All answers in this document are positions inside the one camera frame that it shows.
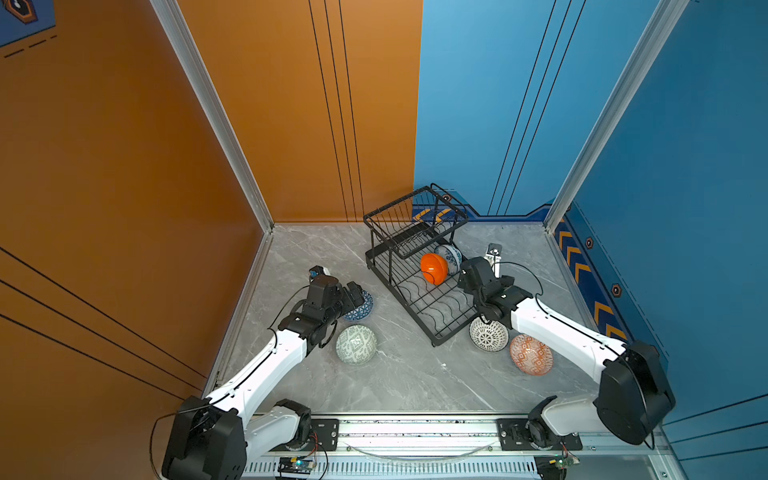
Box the dark blue patterned bowl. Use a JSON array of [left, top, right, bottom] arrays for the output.
[[344, 290, 374, 322]]

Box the pale green patterned bowl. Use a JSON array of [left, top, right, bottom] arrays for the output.
[[336, 325, 378, 366]]

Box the blue floral white bowl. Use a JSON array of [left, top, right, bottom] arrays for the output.
[[434, 244, 463, 276]]

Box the orange plastic bowl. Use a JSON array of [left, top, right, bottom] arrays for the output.
[[420, 253, 448, 286]]

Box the black wire dish rack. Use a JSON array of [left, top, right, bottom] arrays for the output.
[[363, 183, 479, 347]]

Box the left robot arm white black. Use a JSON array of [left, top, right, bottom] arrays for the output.
[[150, 266, 365, 479]]

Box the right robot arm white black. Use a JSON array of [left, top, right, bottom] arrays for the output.
[[459, 257, 676, 449]]

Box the white black lattice bowl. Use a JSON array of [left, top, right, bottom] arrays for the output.
[[469, 318, 509, 352]]

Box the red white patterned bowl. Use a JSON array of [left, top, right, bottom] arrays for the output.
[[510, 334, 554, 376]]

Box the green circuit board left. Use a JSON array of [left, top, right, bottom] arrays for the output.
[[276, 457, 317, 479]]

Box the circuit board right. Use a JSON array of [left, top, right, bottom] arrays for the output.
[[534, 456, 581, 480]]

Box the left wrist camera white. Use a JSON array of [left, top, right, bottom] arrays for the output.
[[308, 265, 330, 283]]

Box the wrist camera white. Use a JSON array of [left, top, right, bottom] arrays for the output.
[[484, 243, 503, 279], [308, 265, 330, 283]]

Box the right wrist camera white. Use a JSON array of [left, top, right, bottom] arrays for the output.
[[484, 243, 503, 279]]

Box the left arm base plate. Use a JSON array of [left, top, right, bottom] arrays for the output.
[[270, 418, 340, 453]]

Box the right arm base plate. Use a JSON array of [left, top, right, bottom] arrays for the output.
[[496, 418, 583, 451]]

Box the aluminium front rail frame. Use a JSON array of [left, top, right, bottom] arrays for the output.
[[241, 413, 686, 479]]

